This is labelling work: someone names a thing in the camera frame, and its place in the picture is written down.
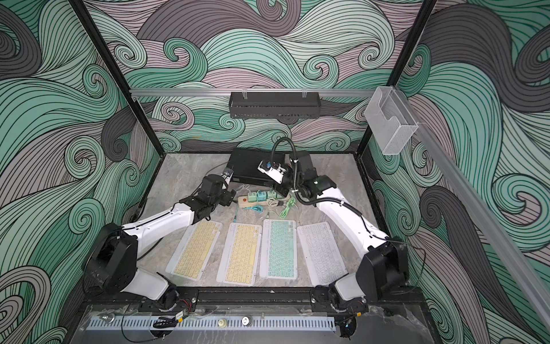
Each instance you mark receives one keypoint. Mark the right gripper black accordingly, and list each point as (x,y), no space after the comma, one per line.
(281,190)

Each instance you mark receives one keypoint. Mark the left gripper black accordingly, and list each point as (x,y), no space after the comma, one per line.
(228,198)

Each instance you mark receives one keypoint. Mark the yellow keyboard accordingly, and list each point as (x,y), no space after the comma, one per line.
(194,250)
(239,260)

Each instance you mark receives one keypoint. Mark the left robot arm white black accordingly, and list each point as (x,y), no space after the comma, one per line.
(112,261)

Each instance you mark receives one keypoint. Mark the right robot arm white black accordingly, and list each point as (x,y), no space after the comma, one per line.
(384,260)

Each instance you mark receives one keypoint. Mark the green keyboard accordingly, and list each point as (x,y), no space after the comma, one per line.
(278,250)

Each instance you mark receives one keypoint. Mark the white keyboard far right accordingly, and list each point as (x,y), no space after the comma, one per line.
(323,259)

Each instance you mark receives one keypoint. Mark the black flat box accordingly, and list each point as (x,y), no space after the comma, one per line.
(244,163)

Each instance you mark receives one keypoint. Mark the wooden power strip green plugs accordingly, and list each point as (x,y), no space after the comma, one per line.
(262,198)

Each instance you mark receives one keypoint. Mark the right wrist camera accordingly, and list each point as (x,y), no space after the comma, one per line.
(274,171)

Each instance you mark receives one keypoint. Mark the black wall tray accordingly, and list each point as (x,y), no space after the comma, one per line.
(280,106)

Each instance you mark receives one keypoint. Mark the clear acrylic wall holder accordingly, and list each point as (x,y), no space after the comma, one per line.
(390,117)

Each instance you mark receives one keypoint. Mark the aluminium wall rail back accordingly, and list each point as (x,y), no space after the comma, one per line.
(226,92)

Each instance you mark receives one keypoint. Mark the aluminium wall rail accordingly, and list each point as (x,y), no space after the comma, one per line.
(530,283)
(226,92)

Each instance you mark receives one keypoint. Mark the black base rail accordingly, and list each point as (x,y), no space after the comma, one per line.
(319,299)

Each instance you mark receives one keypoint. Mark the white slotted cable duct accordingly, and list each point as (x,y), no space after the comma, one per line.
(219,323)

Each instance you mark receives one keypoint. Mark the aluminium wall rail right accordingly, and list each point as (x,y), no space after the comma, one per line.
(530,283)

